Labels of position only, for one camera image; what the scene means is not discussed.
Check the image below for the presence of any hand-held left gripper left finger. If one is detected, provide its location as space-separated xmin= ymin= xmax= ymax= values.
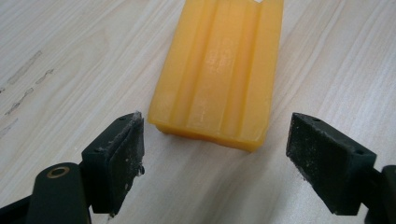
xmin=80 ymin=110 xmax=146 ymax=217

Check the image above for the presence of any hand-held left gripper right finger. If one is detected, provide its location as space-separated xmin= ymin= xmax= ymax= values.
xmin=285 ymin=112 xmax=378 ymax=217

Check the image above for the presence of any yellow soap bar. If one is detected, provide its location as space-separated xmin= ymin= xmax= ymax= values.
xmin=147 ymin=0 xmax=285 ymax=153

